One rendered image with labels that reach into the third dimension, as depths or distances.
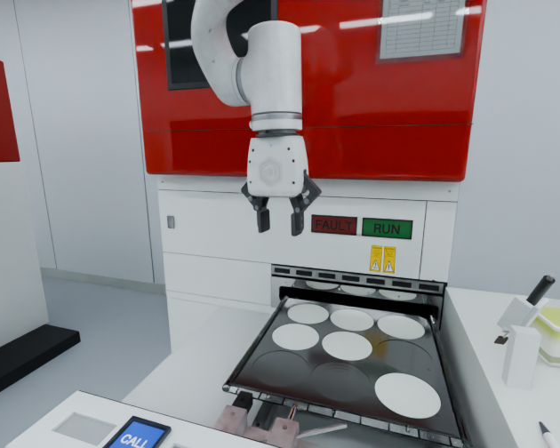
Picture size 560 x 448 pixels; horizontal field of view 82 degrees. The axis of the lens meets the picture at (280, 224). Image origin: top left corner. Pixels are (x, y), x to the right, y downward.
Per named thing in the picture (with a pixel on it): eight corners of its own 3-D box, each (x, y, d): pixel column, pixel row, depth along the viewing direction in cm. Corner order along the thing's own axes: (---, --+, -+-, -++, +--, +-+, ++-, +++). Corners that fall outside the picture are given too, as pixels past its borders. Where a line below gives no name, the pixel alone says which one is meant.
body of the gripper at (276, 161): (239, 129, 53) (243, 196, 56) (294, 124, 48) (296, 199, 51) (262, 132, 60) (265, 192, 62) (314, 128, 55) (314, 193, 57)
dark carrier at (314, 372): (289, 300, 87) (289, 297, 87) (428, 319, 77) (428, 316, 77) (233, 386, 55) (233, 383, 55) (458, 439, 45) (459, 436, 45)
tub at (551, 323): (519, 340, 56) (525, 304, 54) (567, 343, 55) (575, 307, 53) (547, 368, 49) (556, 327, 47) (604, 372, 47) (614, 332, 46)
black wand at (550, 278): (561, 280, 37) (557, 271, 38) (546, 278, 38) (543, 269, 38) (504, 348, 52) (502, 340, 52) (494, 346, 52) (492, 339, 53)
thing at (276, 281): (272, 304, 94) (272, 274, 92) (437, 329, 81) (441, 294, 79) (270, 307, 92) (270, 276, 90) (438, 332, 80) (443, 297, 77)
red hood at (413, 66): (248, 164, 161) (244, 32, 148) (424, 166, 137) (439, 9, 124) (143, 174, 91) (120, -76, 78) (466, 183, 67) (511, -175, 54)
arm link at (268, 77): (236, 116, 52) (287, 110, 48) (232, 26, 50) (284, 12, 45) (264, 119, 60) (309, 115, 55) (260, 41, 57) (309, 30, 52)
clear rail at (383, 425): (224, 387, 55) (224, 380, 55) (471, 446, 44) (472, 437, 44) (220, 393, 54) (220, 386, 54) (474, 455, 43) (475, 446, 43)
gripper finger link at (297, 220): (290, 197, 54) (291, 236, 55) (308, 198, 52) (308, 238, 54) (298, 195, 56) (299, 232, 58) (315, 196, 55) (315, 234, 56)
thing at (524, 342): (489, 361, 50) (502, 281, 47) (518, 365, 49) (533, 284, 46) (502, 388, 45) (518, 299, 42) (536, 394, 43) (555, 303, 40)
